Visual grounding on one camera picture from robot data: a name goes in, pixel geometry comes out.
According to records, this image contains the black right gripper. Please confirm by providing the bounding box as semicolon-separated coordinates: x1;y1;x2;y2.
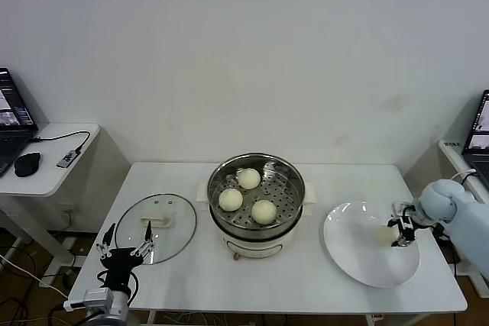
387;215;418;247

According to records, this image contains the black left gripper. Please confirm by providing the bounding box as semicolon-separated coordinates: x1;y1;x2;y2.
97;220;155;289

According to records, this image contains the white steamed baozi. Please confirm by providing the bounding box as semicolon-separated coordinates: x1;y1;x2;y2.
251;199;278;226
218;187;245;212
236;167;262;190
372;224;400;247

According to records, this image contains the round glass lid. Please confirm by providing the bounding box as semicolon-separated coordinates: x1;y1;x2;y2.
114;193;198;265

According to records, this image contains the stainless steel steamer basket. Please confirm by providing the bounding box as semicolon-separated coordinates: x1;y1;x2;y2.
196;153;318;236

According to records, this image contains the white round plate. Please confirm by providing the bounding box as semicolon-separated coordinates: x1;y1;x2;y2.
322;200;421;289

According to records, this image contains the white side table with mouse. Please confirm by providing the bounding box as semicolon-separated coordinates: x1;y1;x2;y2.
0;123;133;277

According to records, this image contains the white side table with sticker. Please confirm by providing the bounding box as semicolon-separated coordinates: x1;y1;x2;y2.
403;138;489;300

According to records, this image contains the grey usb hub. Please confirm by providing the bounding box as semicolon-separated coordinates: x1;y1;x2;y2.
56;149;84;169

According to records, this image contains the black computer mouse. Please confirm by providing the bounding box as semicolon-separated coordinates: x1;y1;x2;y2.
14;152;42;178

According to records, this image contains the white electric cooker pot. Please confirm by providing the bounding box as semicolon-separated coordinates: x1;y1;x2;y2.
200;203;313;262

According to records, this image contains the black laptop beside mouse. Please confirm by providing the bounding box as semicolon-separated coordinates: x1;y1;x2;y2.
0;68;40;179

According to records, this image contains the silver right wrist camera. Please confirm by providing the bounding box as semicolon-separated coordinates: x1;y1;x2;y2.
392;201;416;217

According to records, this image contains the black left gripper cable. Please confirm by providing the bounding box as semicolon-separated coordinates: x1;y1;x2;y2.
97;270;139;301

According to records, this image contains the black power cable with adapter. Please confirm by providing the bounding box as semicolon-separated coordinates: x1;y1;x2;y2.
431;221;448;242

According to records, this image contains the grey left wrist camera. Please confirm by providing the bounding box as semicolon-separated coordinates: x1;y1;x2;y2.
63;288;115;312

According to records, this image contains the white laptop cable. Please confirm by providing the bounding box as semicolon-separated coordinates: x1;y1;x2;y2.
450;170;477;182

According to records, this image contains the white floor cable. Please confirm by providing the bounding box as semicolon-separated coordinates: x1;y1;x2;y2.
0;253;70;299

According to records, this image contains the black laptop with white cable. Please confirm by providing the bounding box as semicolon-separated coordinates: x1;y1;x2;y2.
461;90;489;192

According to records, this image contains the black usb hub cable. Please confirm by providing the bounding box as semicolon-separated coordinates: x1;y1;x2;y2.
30;131;92;151

